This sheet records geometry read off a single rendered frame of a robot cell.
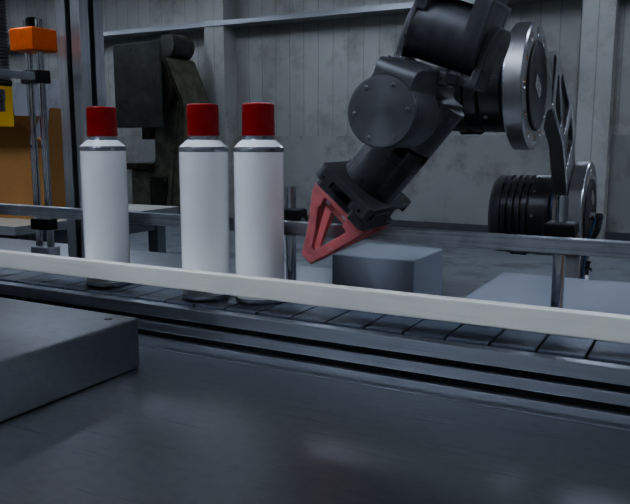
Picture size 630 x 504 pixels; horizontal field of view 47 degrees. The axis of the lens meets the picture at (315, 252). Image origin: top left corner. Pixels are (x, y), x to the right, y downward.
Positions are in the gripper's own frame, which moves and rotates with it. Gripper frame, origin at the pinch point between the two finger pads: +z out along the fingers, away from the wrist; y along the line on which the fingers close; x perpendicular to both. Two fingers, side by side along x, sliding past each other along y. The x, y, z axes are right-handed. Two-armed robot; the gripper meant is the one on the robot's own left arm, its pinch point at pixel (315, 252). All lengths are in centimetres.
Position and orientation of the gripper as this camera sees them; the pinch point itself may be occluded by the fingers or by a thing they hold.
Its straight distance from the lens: 72.0
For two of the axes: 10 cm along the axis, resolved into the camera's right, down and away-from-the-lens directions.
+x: 6.8, 6.9, -2.5
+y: -4.6, 1.4, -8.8
